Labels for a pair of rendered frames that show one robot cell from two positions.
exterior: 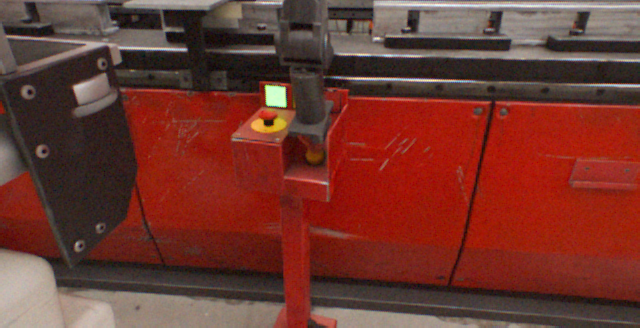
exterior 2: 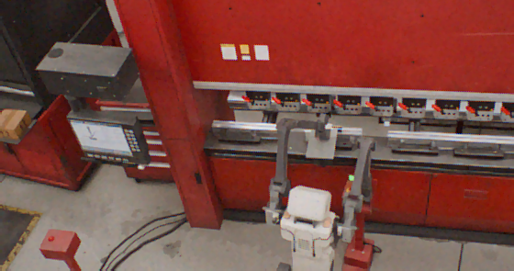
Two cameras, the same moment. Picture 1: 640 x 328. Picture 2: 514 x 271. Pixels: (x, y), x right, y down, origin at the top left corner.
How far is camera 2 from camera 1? 3.32 m
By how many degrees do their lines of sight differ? 20
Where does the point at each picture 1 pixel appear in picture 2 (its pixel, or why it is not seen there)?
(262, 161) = not seen: hidden behind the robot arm
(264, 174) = not seen: hidden behind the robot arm
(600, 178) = (474, 196)
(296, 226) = (360, 216)
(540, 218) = (455, 206)
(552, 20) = (455, 143)
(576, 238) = (470, 212)
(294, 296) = (358, 235)
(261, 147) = not seen: hidden behind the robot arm
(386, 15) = (392, 139)
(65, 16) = (266, 133)
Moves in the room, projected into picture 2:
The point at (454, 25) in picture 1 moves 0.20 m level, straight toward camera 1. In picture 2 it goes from (419, 142) to (411, 164)
